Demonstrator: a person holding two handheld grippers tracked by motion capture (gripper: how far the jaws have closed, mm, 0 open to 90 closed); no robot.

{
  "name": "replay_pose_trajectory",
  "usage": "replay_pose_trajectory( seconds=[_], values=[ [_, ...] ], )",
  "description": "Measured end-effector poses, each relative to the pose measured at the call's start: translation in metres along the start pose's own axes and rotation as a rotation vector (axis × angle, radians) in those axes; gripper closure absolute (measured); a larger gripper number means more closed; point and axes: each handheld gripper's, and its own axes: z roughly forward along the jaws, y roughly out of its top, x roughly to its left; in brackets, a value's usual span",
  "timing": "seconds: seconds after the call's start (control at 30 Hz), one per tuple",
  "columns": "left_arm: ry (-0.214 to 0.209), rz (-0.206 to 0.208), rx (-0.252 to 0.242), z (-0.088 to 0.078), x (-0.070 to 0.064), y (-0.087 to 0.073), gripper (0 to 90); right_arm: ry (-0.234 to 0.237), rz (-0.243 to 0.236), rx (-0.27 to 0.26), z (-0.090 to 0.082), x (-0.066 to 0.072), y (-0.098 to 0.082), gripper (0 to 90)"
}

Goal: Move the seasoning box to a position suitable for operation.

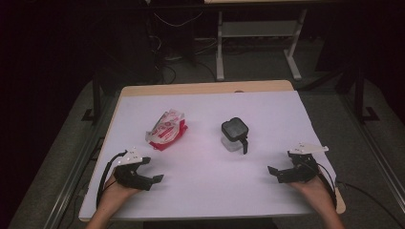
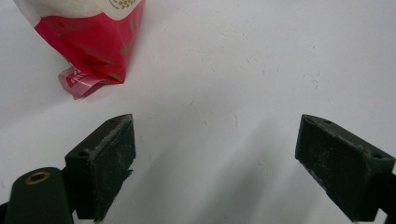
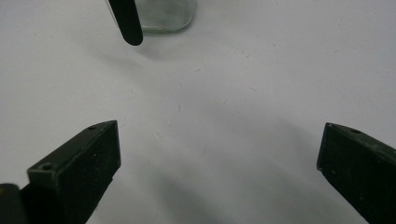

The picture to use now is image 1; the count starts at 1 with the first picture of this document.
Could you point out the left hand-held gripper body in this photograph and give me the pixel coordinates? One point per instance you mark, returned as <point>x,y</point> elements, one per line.
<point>129,178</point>

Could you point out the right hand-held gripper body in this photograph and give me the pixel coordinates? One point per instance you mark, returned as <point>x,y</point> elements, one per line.
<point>301,171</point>

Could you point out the red and white snack bag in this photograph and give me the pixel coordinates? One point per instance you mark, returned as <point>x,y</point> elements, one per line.
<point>165,132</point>

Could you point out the clear jar with black lid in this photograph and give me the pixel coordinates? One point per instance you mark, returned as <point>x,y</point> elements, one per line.
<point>235,132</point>

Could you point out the person's left hand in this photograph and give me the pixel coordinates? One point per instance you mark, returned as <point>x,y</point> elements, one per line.
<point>114,194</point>

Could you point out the person's right hand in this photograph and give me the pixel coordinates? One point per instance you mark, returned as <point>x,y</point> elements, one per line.
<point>316,194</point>

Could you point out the white paper sheet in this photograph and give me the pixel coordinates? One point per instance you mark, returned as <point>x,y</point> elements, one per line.
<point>203,178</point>

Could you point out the black metal stand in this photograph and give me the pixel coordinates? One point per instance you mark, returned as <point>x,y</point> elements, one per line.
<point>359,95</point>
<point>96,98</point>

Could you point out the wooden table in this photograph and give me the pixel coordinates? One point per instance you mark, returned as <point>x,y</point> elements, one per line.
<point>191,88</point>

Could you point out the aluminium rail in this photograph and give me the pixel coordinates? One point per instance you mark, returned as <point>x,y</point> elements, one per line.
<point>71,178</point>
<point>379,159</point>

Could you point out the white metal desk frame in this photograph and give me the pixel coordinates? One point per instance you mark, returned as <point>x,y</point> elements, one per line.
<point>219,47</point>

